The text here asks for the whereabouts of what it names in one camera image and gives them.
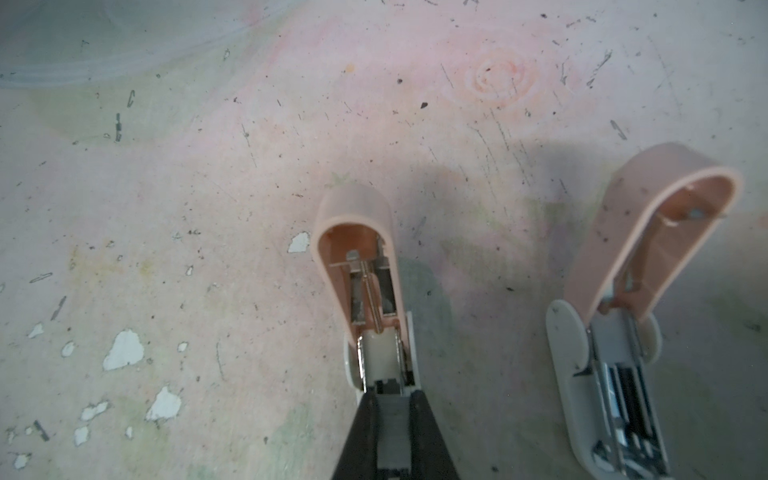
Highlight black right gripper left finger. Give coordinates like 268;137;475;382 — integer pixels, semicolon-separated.
331;392;379;480

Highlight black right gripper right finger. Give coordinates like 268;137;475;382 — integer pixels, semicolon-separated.
409;390;460;480

